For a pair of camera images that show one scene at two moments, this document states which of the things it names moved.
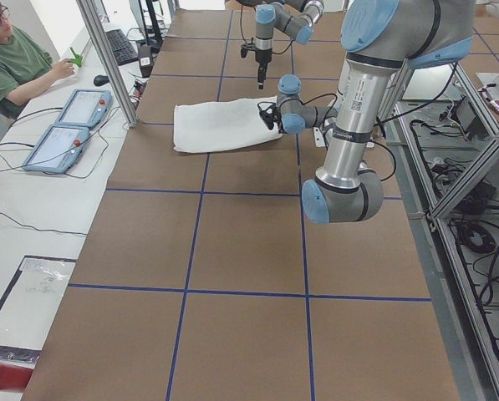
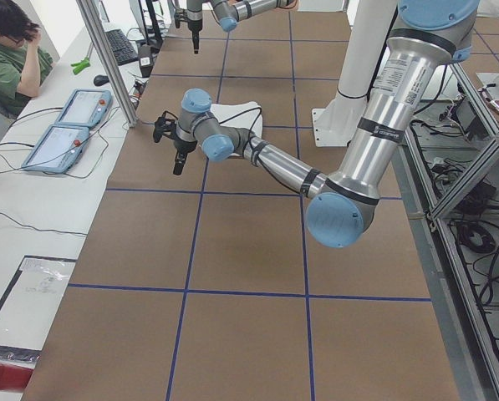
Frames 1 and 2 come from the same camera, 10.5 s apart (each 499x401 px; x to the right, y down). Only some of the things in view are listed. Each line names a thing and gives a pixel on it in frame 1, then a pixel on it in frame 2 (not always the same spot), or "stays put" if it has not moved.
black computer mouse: (99, 80) stays put
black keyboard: (124, 49) stays put
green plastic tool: (78, 59) → (81, 66)
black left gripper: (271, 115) → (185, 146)
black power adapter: (145, 59) stays put
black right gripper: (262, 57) → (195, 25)
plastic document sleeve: (18, 327) stays put
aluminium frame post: (96, 31) stays put
